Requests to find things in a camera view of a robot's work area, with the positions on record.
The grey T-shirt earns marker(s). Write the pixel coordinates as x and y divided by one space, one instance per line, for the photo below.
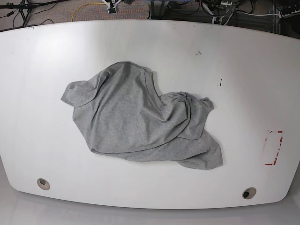
120 114

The red tape rectangle marking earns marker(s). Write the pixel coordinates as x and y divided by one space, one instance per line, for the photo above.
271 147

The white power strip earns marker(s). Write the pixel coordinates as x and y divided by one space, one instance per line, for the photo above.
289 11

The black tripod stand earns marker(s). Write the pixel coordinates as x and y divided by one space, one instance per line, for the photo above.
25 8

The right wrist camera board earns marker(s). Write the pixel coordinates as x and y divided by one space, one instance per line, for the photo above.
112 10

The right table cable grommet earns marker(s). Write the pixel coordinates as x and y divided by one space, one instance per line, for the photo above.
249 193

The table cable grommet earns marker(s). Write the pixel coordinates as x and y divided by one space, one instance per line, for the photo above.
249 193
43 184

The left table cable grommet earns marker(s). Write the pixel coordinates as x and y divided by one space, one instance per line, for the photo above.
43 184

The grey metal frame post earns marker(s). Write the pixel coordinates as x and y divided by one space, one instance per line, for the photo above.
276 19

